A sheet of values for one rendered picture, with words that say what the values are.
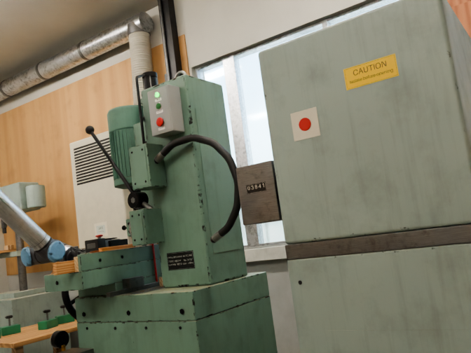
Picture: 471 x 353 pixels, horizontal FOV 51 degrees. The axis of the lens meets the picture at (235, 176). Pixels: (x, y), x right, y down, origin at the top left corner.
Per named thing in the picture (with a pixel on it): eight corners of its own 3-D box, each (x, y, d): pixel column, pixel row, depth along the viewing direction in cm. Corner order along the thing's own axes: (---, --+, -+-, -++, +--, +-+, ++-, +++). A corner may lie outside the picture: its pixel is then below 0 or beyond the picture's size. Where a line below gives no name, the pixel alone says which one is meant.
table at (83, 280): (148, 271, 228) (146, 258, 229) (198, 266, 211) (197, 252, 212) (29, 293, 178) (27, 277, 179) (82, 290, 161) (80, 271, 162)
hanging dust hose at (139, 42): (158, 227, 355) (137, 42, 372) (176, 224, 346) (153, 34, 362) (141, 228, 341) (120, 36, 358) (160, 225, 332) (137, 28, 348)
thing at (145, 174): (148, 190, 177) (144, 149, 179) (167, 186, 172) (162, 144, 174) (131, 190, 170) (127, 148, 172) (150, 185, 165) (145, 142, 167)
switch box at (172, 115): (163, 138, 173) (158, 94, 175) (185, 132, 168) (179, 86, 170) (151, 136, 168) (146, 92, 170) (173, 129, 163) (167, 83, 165)
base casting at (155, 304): (160, 300, 218) (158, 279, 219) (270, 295, 186) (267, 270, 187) (75, 323, 181) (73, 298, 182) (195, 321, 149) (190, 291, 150)
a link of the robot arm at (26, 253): (29, 246, 222) (54, 241, 232) (16, 248, 229) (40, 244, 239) (33, 266, 221) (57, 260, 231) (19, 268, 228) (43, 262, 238)
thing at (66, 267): (166, 256, 204) (165, 246, 204) (169, 256, 203) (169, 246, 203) (53, 275, 160) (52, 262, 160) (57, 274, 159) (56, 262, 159)
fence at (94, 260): (194, 252, 212) (192, 239, 213) (197, 252, 211) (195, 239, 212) (78, 272, 163) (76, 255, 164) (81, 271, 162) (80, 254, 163)
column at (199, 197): (202, 279, 191) (180, 99, 199) (249, 275, 178) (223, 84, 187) (162, 288, 172) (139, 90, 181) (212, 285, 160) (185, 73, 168)
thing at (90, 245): (106, 250, 209) (104, 237, 210) (123, 247, 203) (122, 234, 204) (80, 253, 198) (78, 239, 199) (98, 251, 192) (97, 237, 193)
